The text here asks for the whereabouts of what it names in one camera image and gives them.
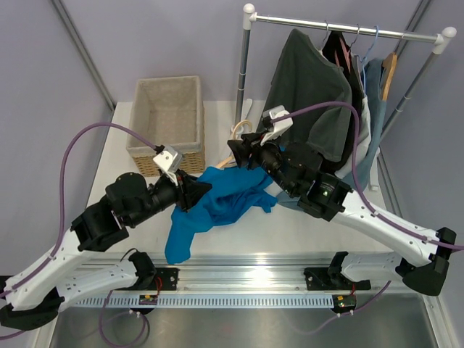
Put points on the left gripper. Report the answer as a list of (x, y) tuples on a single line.
[(189, 190)]

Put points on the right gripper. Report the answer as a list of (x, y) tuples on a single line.
[(242, 151)]

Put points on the light wooden hanger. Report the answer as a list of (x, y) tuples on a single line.
[(237, 130)]

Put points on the bright blue t shirt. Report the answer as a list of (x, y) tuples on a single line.
[(233, 192)]

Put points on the dark grey t shirt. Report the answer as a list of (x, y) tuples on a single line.
[(304, 78)]

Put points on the white plastic hanger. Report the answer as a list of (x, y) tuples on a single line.
[(325, 38)]

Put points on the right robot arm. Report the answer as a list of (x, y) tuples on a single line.
[(419, 257)]

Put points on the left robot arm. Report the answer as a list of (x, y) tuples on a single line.
[(128, 202)]

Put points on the pink hanger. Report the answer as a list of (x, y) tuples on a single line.
[(342, 53)]

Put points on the black t shirt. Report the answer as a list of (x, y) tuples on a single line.
[(328, 53)]

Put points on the steel blue t shirt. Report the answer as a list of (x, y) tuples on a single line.
[(352, 173)]

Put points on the brown wooden hanger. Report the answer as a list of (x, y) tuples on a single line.
[(389, 65)]

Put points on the wicker laundry basket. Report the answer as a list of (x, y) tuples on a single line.
[(170, 111)]

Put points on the metal clothes rack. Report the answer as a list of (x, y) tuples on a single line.
[(440, 41)]

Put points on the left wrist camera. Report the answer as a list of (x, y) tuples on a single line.
[(168, 160)]

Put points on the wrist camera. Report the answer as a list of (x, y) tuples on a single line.
[(276, 122), (168, 160)]

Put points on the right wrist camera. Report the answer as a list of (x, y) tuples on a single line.
[(276, 122)]

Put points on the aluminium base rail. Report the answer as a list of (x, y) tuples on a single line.
[(235, 272)]

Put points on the slotted cable duct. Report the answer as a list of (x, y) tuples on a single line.
[(209, 301)]

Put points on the blue wire hanger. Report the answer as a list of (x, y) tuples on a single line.
[(364, 60)]

